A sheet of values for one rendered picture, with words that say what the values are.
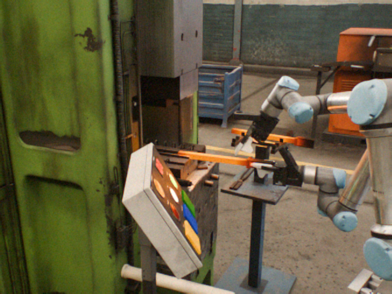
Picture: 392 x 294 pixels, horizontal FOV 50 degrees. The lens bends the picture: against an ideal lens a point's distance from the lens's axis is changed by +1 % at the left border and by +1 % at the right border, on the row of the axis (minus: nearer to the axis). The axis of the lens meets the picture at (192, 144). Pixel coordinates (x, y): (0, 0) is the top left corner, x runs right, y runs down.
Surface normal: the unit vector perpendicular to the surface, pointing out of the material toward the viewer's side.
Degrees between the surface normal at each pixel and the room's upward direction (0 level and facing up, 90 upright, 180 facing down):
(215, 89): 89
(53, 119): 89
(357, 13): 89
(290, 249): 0
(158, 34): 90
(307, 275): 0
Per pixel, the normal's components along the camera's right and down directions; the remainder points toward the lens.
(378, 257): -0.91, 0.25
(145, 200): 0.07, 0.33
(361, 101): -0.94, -0.02
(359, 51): -0.45, 0.29
